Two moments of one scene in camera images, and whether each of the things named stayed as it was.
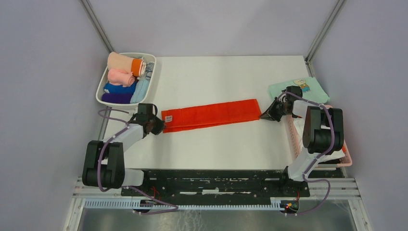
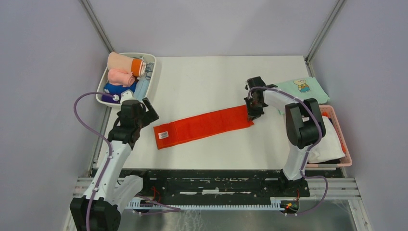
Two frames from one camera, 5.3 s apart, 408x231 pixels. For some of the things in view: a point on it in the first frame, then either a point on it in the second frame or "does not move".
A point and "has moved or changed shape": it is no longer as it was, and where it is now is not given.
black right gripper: x=270 y=114 to x=253 y=115
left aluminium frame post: x=92 y=17 does not move
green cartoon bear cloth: x=311 y=90 does not move
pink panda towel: x=117 y=77 does not move
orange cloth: x=210 y=114 has moved or changed shape
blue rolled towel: x=109 y=88 does not move
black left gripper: x=159 y=126 to x=149 y=116
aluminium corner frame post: x=338 y=5 does not move
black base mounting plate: x=218 y=183 does not move
